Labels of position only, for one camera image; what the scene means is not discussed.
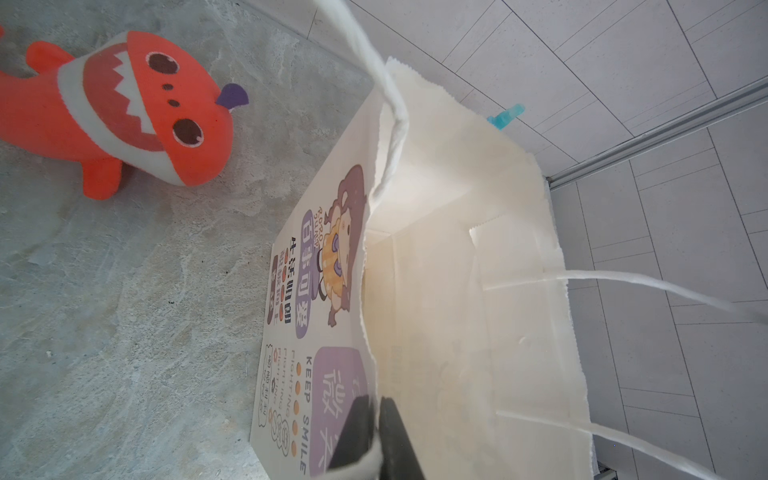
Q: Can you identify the teal small bottle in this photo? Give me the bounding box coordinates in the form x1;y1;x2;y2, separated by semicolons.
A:
487;104;525;131

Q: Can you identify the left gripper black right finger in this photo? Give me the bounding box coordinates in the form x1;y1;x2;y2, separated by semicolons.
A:
379;397;425;480

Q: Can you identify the white printed paper bag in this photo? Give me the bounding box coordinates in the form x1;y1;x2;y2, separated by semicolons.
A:
250;1;766;479

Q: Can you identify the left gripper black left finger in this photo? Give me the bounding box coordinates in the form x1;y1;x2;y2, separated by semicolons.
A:
328;395;375;471

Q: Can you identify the red shark plush toy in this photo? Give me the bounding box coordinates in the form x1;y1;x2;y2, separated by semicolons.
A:
1;31;249;200

